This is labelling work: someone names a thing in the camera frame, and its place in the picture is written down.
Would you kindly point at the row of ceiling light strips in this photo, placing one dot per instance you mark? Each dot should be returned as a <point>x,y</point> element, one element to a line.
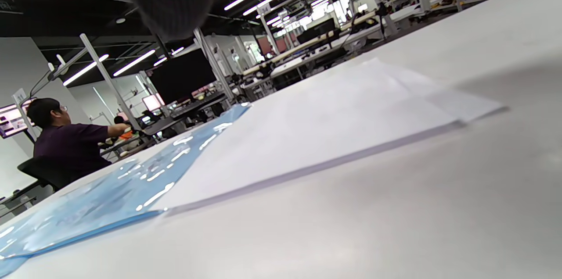
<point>131,62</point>

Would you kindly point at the large black monitor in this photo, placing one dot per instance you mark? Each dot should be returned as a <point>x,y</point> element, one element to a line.
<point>182,75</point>

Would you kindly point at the small pink display screen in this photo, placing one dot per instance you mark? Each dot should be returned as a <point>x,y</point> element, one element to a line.
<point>152,102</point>

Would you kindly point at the white workbench with beige tube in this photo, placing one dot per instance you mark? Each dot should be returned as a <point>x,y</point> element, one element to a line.
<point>307,46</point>

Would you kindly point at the bright display screen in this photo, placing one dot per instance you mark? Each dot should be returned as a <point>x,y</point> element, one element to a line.
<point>13,121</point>

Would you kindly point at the black office chair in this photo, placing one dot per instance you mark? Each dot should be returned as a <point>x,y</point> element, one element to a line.
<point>48,173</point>

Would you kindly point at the silver frame post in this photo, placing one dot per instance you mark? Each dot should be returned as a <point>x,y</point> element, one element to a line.
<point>109,81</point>
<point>215,66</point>

